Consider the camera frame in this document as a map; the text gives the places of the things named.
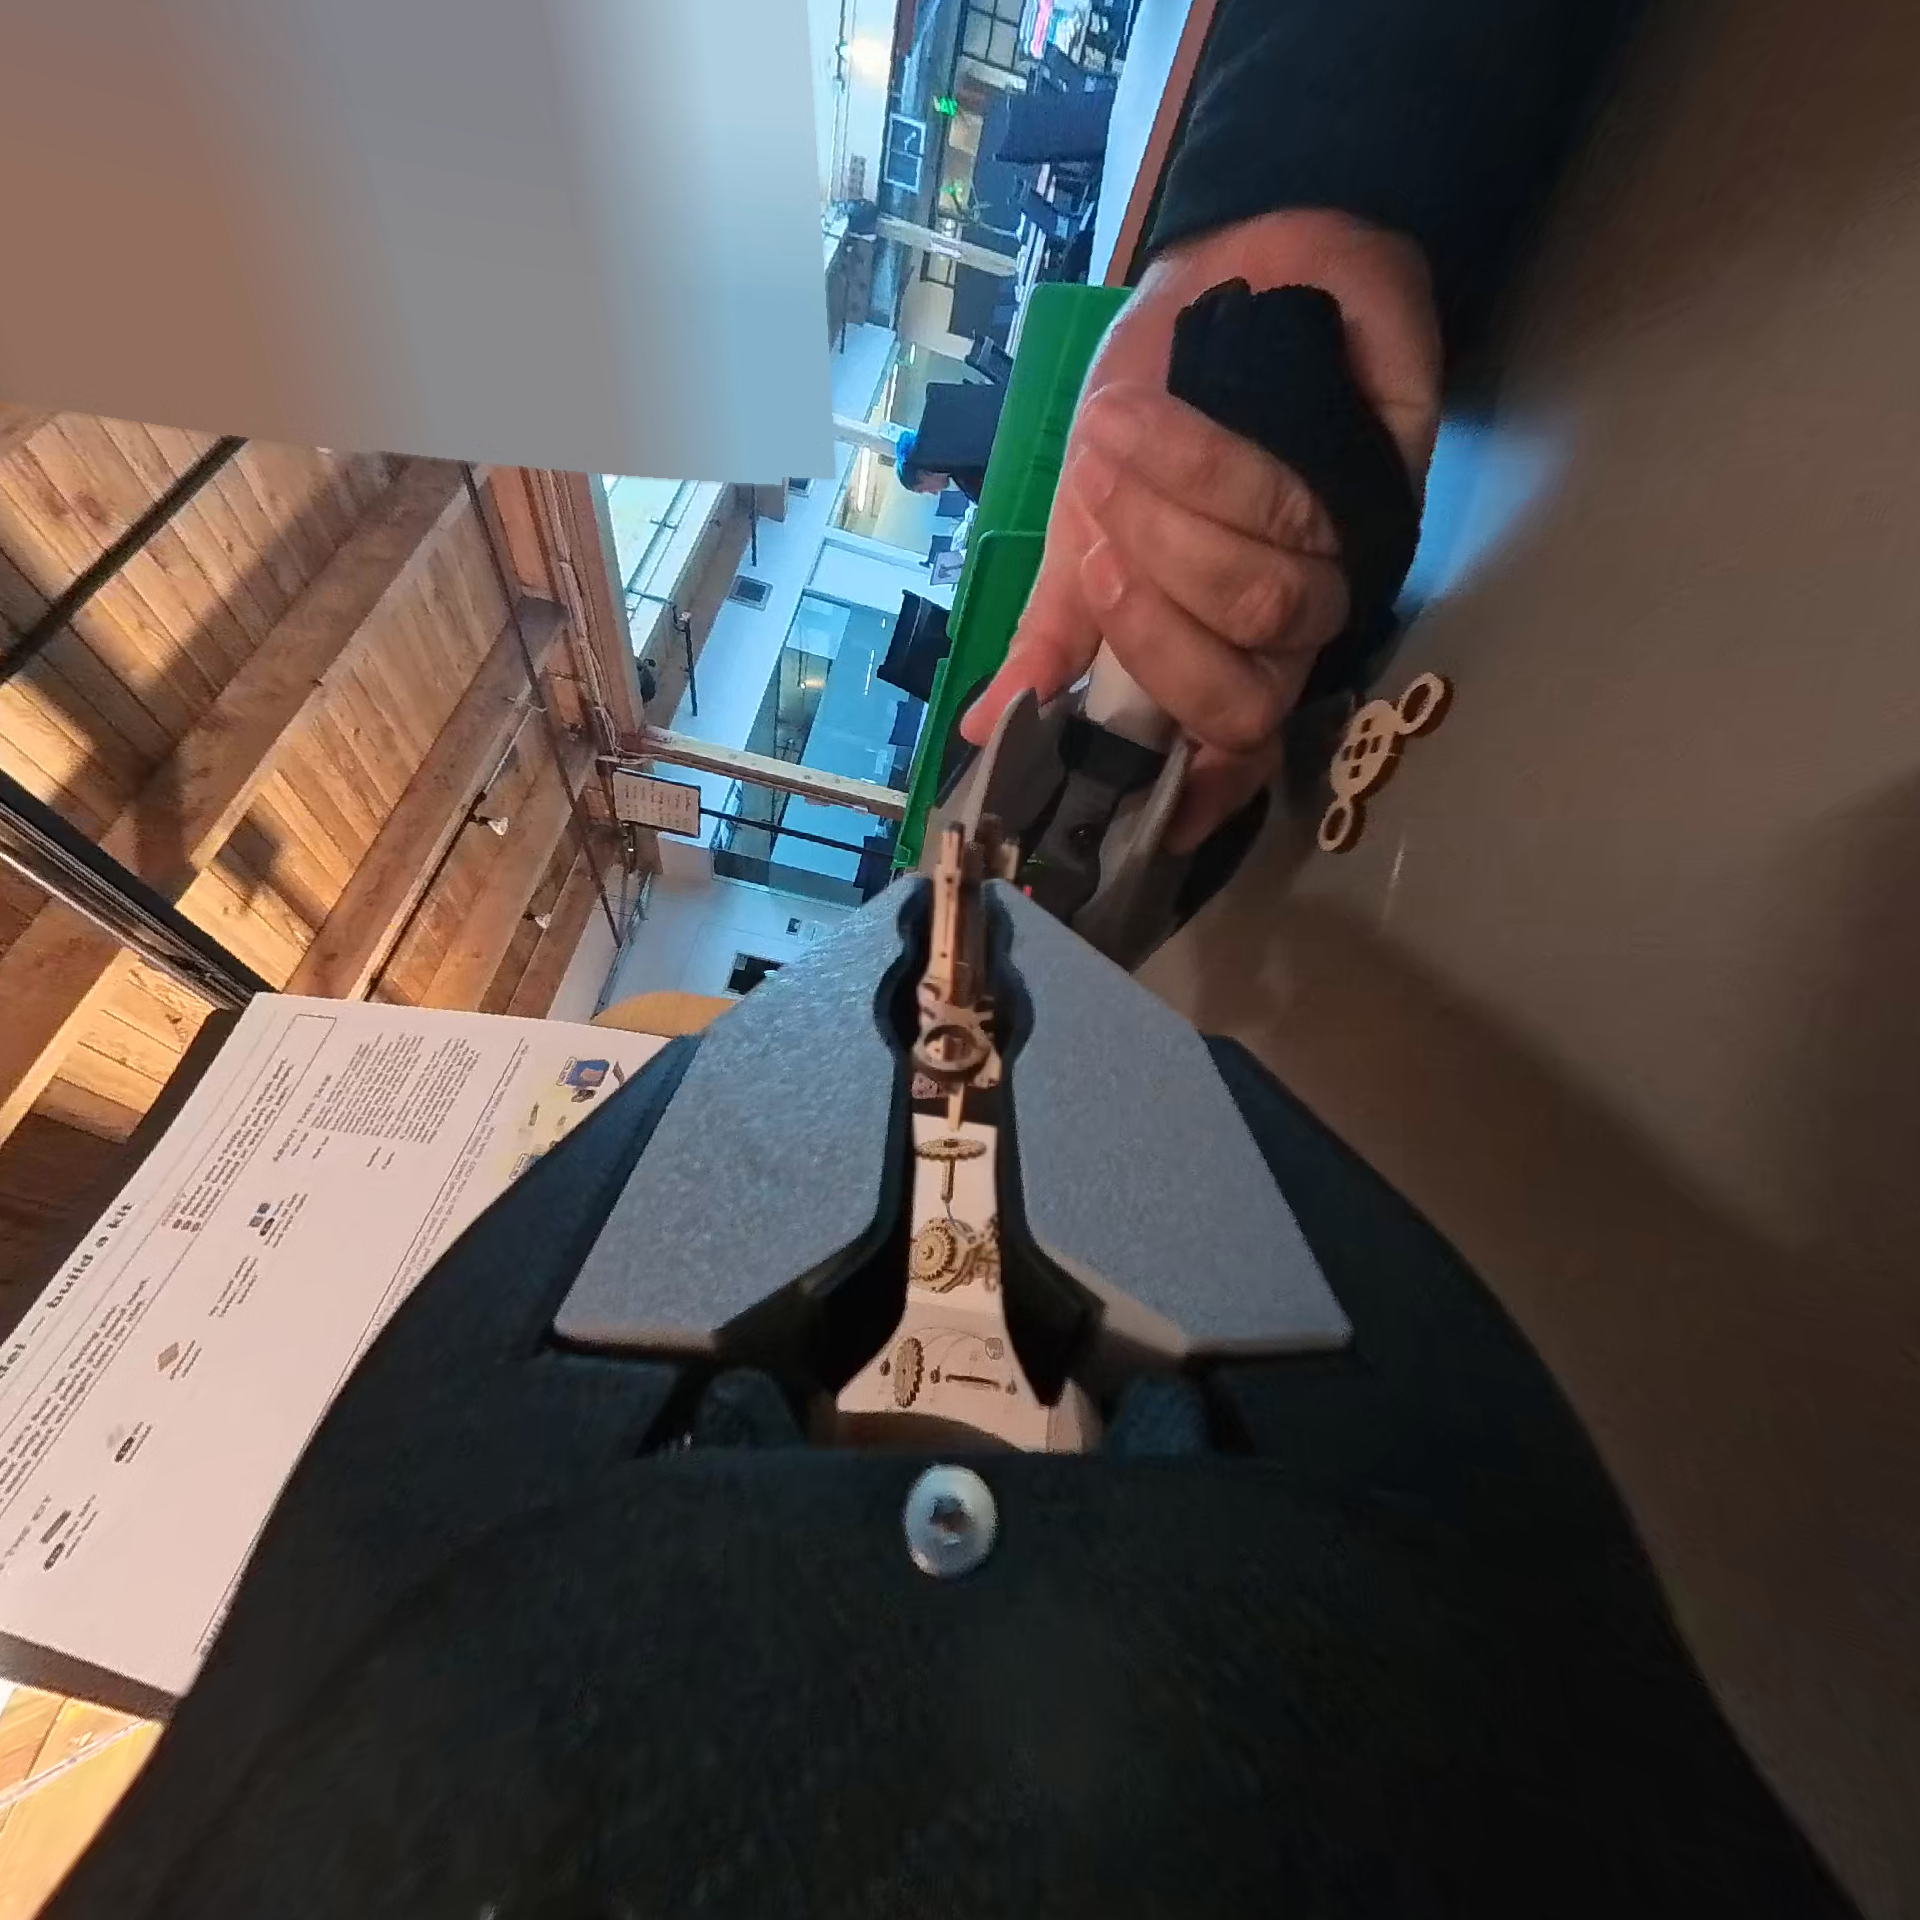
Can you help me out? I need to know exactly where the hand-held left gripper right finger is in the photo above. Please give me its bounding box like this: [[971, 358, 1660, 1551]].
[[978, 879, 1356, 1408]]

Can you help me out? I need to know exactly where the white instruction poster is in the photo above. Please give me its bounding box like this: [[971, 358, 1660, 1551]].
[[0, 990, 676, 1706]]

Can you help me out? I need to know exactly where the wooden model assembly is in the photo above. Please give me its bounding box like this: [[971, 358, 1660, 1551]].
[[907, 816, 1023, 1087]]

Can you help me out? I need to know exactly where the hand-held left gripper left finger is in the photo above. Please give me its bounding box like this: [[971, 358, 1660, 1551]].
[[551, 879, 924, 1353]]

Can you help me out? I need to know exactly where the person's right hand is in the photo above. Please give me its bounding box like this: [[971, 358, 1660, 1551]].
[[959, 210, 1451, 857]]

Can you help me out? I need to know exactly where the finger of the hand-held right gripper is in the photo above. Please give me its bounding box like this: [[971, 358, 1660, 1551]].
[[1073, 739, 1205, 981], [930, 685, 1077, 889]]

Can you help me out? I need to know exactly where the flat wooden model part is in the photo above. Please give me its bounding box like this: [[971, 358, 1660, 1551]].
[[1317, 669, 1453, 857]]

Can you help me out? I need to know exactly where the green plastic bin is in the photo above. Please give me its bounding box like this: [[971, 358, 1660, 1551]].
[[897, 281, 1137, 875]]

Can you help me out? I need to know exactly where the person's right forearm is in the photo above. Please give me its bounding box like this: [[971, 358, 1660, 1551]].
[[1140, 0, 1652, 351]]

